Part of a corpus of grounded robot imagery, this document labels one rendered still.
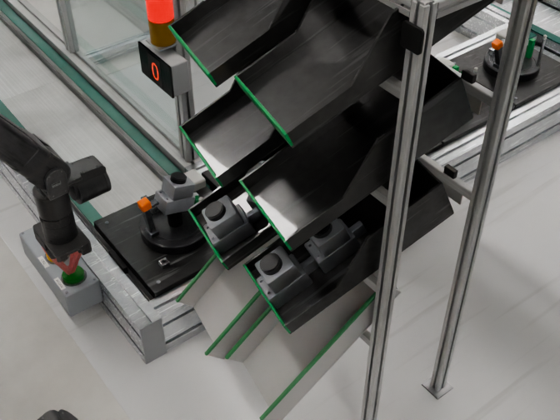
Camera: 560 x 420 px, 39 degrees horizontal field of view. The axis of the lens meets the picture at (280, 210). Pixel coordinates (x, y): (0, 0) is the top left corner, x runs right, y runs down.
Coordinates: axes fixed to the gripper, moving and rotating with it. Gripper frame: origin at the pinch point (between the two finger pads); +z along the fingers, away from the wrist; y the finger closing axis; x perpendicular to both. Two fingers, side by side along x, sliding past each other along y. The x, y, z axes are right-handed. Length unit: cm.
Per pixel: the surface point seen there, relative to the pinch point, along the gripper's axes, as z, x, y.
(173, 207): -7.0, -20.7, -3.8
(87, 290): 3.4, -1.1, -3.4
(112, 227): 1.2, -12.3, 6.6
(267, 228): -26.1, -18.9, -35.6
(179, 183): -11.1, -22.8, -3.1
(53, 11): 12, -49, 116
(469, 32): 9, -139, 26
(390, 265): -31, -24, -55
